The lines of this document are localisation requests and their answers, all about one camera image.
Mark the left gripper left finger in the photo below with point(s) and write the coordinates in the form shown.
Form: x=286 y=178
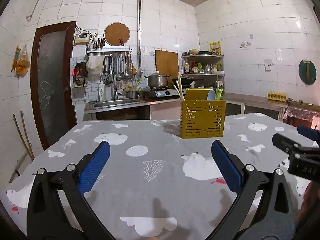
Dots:
x=46 y=217

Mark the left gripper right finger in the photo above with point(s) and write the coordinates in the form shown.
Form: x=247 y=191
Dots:
x=262 y=208

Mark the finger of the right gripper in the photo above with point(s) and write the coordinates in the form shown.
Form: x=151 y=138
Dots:
x=309 y=133
x=303 y=161

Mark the green frog handle knife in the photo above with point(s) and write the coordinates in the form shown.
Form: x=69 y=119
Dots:
x=218 y=94

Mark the light blue plastic spoon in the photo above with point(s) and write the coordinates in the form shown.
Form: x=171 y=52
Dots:
x=211 y=95

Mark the person's right hand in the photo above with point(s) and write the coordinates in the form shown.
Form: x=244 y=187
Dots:
x=310 y=196

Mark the yellow egg tray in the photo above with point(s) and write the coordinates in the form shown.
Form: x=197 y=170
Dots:
x=277 y=96

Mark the grey patterned tablecloth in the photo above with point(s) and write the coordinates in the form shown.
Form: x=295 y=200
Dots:
x=157 y=185

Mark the yellow plastic utensil holder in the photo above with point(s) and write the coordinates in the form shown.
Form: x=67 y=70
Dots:
x=200 y=117

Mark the steel sink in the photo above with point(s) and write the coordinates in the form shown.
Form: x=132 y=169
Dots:
x=115 y=103

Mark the white soap bottle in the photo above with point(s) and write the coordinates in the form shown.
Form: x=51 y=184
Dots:
x=101 y=91

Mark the corner spice shelf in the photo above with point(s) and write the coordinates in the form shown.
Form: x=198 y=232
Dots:
x=200 y=63

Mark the black wok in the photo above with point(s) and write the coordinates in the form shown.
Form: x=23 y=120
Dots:
x=185 y=81

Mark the dark wooden door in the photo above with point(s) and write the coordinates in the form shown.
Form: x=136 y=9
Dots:
x=50 y=85

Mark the gas stove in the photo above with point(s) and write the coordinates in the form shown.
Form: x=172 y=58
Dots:
x=159 y=93

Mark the steel cooking pot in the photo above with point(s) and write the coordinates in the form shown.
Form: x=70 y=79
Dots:
x=157 y=80

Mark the wooden cutting board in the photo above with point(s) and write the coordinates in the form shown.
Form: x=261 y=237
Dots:
x=167 y=62

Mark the round wooden board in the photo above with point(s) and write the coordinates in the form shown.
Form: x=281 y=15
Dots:
x=116 y=34

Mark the green round wall plate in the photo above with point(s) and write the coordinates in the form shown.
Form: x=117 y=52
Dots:
x=307 y=72

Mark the white wall switch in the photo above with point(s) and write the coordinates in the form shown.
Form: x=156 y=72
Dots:
x=267 y=64

